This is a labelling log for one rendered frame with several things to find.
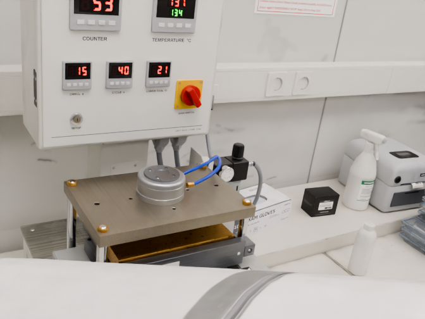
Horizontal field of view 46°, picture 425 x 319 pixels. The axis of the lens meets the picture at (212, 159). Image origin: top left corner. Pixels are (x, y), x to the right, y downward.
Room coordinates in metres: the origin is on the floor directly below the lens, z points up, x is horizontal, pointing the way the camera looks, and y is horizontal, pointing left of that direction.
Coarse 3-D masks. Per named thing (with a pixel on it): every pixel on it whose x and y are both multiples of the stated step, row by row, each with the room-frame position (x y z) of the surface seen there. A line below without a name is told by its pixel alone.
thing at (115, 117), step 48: (48, 0) 0.76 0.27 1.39; (144, 0) 0.84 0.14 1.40; (192, 0) 0.89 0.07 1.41; (48, 48) 0.76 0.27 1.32; (96, 48) 0.80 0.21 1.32; (144, 48) 0.85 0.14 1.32; (192, 48) 0.90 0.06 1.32; (48, 96) 0.76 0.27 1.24; (96, 96) 0.80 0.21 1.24; (144, 96) 0.85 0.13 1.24; (192, 96) 0.87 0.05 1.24; (48, 144) 0.76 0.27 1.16; (96, 144) 0.81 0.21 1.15; (144, 144) 0.89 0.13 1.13
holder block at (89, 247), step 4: (84, 240) 0.75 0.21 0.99; (88, 240) 0.74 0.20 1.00; (84, 244) 0.75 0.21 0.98; (88, 244) 0.73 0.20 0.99; (92, 244) 0.73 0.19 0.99; (84, 248) 0.75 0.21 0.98; (88, 248) 0.73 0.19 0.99; (92, 248) 0.72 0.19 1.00; (88, 252) 0.73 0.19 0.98; (92, 252) 0.71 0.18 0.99; (88, 256) 0.73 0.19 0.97; (92, 256) 0.71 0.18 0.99; (92, 260) 0.71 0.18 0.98
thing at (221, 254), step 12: (228, 240) 0.71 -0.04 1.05; (240, 240) 0.71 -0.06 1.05; (180, 252) 0.66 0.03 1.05; (192, 252) 0.66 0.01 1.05; (204, 252) 0.67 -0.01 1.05; (216, 252) 0.68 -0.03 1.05; (228, 252) 0.70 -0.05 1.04; (240, 252) 0.71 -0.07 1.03; (252, 252) 0.72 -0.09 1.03; (144, 264) 0.61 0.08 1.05; (156, 264) 0.62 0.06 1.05; (168, 264) 0.63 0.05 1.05; (180, 264) 0.65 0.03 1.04; (192, 264) 0.66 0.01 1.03; (204, 264) 0.67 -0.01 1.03; (216, 264) 0.68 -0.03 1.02; (228, 264) 0.70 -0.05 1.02
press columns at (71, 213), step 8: (72, 208) 0.72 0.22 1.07; (72, 216) 0.72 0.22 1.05; (72, 224) 0.72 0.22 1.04; (240, 224) 0.74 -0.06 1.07; (72, 232) 0.72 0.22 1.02; (240, 232) 0.74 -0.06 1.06; (72, 240) 0.72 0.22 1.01; (96, 248) 0.60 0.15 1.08; (104, 248) 0.60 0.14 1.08; (96, 256) 0.60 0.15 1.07; (104, 256) 0.60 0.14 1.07
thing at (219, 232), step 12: (204, 228) 0.73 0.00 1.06; (216, 228) 0.73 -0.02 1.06; (144, 240) 0.67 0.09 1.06; (156, 240) 0.67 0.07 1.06; (168, 240) 0.68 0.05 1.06; (180, 240) 0.68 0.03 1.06; (192, 240) 0.69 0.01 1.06; (204, 240) 0.69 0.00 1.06; (216, 240) 0.70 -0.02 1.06; (108, 252) 0.64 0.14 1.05; (120, 252) 0.63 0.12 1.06; (132, 252) 0.63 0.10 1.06; (144, 252) 0.64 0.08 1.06; (156, 252) 0.64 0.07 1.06; (168, 252) 0.65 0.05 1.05
